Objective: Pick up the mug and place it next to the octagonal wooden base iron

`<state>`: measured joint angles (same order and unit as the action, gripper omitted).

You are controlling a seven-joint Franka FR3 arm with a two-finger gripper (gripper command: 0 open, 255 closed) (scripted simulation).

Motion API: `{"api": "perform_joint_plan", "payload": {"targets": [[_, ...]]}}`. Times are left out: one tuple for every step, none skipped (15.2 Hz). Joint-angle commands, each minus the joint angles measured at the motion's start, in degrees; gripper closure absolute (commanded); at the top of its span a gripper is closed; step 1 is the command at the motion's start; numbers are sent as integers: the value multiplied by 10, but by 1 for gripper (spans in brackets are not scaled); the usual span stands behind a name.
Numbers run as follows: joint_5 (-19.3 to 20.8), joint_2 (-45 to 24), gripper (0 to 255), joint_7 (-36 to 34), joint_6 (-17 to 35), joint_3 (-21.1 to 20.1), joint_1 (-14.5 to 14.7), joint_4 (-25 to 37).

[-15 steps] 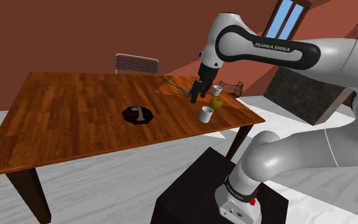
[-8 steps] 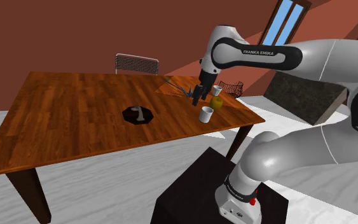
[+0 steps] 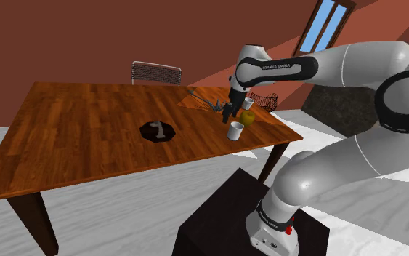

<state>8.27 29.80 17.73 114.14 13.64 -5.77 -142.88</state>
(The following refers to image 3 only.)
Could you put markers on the dark red mesh chair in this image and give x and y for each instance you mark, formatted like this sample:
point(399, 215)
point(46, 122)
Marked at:
point(266, 101)

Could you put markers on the brown wooden table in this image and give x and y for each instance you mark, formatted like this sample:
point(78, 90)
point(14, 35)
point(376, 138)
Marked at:
point(83, 124)

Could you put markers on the black octagonal plate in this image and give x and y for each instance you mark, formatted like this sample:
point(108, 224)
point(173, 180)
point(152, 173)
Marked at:
point(149, 133)

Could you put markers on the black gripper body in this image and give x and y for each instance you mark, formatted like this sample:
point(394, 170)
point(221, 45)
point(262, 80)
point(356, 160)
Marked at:
point(237, 96)

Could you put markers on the yellow-green apple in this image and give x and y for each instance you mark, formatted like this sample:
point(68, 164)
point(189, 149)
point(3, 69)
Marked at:
point(247, 118)

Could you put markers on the dark robot stand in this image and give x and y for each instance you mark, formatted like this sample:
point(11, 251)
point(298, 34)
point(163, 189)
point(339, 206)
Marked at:
point(218, 220)

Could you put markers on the dark grey speckled block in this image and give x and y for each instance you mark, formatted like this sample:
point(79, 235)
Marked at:
point(338, 110)

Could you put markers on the large white cup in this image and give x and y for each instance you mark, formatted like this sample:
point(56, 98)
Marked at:
point(235, 131)

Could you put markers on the brown-framed window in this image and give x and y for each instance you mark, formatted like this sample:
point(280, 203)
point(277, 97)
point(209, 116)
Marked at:
point(322, 26)

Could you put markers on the mesh-back metal chair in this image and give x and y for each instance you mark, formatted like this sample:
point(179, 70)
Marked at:
point(156, 73)

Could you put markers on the grey bone-shaped object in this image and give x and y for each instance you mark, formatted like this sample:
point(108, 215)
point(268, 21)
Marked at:
point(159, 130)

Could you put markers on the small white cup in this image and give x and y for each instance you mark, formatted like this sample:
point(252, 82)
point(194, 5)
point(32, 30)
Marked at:
point(248, 103)

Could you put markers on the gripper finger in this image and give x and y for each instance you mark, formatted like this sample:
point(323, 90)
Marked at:
point(226, 114)
point(236, 110)

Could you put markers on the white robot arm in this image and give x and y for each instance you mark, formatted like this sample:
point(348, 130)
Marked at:
point(335, 173)

